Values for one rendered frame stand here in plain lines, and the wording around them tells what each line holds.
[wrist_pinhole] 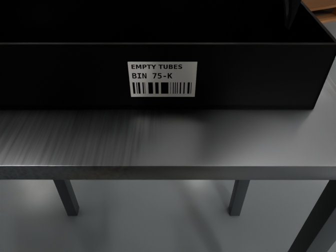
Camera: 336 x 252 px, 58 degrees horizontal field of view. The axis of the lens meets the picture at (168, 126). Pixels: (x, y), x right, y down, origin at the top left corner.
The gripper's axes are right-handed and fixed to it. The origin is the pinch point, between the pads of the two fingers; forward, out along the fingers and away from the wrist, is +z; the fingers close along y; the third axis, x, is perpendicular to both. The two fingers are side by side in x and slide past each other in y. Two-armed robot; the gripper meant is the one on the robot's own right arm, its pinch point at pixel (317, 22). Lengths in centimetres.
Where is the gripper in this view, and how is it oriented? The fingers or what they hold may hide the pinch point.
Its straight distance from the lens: 53.4
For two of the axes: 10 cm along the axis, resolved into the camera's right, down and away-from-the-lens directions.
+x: -0.1, 6.6, -7.6
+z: 0.1, 7.6, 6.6
